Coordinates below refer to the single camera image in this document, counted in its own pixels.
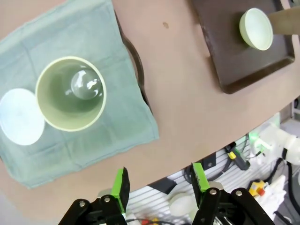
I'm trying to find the grey slatted panel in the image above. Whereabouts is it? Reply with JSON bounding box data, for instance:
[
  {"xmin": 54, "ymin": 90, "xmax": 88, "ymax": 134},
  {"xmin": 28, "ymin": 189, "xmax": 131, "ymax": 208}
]
[{"xmin": 126, "ymin": 150, "xmax": 235, "ymax": 225}]

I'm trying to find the dark brown serving tray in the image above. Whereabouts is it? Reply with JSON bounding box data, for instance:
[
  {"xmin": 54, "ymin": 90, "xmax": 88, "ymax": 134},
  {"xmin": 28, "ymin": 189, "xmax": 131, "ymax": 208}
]
[
  {"xmin": 190, "ymin": 0, "xmax": 296, "ymax": 95},
  {"xmin": 115, "ymin": 8, "xmax": 154, "ymax": 116}
]

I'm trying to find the tall light green cup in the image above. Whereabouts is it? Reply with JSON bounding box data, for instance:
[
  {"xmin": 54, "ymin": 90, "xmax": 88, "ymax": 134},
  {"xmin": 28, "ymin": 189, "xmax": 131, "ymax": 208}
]
[{"xmin": 35, "ymin": 55, "xmax": 107, "ymax": 133}]

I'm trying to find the tall brown cup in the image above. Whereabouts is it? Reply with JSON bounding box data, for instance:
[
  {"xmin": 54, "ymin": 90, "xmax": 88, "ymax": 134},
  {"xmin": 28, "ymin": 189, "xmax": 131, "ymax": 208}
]
[{"xmin": 267, "ymin": 6, "xmax": 300, "ymax": 37}]

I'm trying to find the blue-grey cloth mat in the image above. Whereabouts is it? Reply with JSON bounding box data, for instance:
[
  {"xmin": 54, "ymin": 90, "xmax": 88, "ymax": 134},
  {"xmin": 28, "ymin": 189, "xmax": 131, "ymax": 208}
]
[{"xmin": 0, "ymin": 0, "xmax": 160, "ymax": 190}]

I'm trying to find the light blue bowl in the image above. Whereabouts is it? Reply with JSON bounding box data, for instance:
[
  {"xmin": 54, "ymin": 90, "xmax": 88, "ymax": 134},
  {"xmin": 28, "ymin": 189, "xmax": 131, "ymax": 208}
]
[{"xmin": 0, "ymin": 88, "xmax": 46, "ymax": 147}]

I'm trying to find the white tape roll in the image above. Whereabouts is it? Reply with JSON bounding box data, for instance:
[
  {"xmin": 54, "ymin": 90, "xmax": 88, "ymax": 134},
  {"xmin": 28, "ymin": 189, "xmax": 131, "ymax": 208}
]
[{"xmin": 169, "ymin": 192, "xmax": 196, "ymax": 218}]

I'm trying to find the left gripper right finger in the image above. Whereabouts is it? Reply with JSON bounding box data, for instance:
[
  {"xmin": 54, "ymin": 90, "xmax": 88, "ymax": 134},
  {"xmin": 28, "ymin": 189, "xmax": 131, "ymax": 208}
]
[{"xmin": 189, "ymin": 162, "xmax": 275, "ymax": 225}]

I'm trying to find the yellow emergency stop box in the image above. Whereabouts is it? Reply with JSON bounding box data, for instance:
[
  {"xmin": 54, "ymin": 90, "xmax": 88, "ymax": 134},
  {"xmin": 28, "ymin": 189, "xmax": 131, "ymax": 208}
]
[{"xmin": 248, "ymin": 179, "xmax": 267, "ymax": 196}]

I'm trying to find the black and yellow device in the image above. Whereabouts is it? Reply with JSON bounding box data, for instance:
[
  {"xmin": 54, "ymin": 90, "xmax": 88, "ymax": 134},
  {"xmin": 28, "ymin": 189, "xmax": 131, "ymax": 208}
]
[{"xmin": 224, "ymin": 141, "xmax": 251, "ymax": 170}]

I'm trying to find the mint green bowl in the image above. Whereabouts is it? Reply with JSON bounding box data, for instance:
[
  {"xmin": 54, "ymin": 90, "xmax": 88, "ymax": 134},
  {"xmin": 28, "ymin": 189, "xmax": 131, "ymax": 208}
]
[{"xmin": 239, "ymin": 7, "xmax": 274, "ymax": 51}]

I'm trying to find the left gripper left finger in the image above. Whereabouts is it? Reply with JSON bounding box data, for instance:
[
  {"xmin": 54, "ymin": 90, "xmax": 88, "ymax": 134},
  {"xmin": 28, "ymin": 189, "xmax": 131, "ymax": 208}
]
[{"xmin": 61, "ymin": 166, "xmax": 131, "ymax": 225}]

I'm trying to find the white crumpled cloth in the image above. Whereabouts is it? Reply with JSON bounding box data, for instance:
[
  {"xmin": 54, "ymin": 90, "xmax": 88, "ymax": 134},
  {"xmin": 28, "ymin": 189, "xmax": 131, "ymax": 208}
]
[{"xmin": 264, "ymin": 175, "xmax": 289, "ymax": 212}]

